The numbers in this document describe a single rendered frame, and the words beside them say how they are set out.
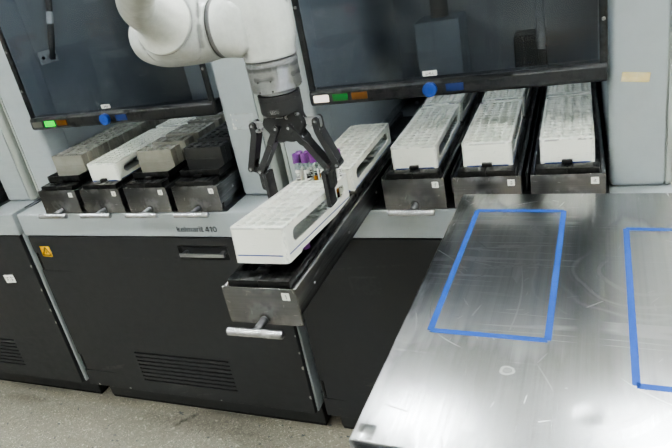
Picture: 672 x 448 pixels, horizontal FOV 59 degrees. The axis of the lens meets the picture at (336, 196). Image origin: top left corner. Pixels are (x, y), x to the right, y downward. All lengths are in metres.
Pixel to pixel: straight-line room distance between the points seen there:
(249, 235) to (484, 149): 0.53
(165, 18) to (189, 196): 0.63
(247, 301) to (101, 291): 0.96
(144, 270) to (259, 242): 0.82
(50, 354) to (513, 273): 1.72
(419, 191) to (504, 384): 0.65
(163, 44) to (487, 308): 0.64
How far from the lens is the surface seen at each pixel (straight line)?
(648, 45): 1.24
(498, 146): 1.24
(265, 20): 0.98
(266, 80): 1.01
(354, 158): 1.26
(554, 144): 1.23
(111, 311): 1.93
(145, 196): 1.61
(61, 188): 1.80
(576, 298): 0.82
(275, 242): 0.95
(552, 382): 0.70
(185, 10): 1.02
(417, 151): 1.27
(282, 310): 0.97
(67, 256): 1.92
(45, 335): 2.22
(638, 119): 1.28
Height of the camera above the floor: 1.28
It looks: 23 degrees down
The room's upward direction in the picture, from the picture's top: 11 degrees counter-clockwise
